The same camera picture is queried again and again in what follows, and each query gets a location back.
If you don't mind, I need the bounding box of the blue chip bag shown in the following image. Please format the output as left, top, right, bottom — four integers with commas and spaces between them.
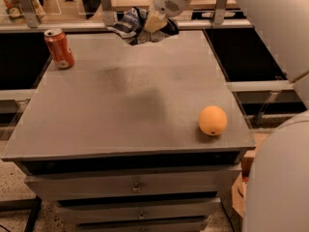
110, 7, 180, 45

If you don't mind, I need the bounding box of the grey drawer cabinet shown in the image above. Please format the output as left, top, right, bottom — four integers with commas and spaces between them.
2, 31, 255, 232

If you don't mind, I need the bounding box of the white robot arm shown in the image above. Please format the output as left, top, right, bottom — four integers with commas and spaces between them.
207, 0, 309, 232

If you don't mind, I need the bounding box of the cardboard box of snacks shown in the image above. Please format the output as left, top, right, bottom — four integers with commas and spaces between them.
232, 132, 268, 217

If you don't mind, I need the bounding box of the colourful box behind glass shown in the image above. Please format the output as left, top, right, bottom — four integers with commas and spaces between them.
0, 0, 46, 21

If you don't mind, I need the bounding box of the red coke can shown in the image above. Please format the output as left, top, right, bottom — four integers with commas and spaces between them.
44, 28, 74, 70

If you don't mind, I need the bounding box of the metal railing with posts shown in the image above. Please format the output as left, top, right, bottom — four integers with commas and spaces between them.
0, 0, 254, 35

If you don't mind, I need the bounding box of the orange fruit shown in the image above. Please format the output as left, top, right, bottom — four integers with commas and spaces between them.
198, 105, 227, 135

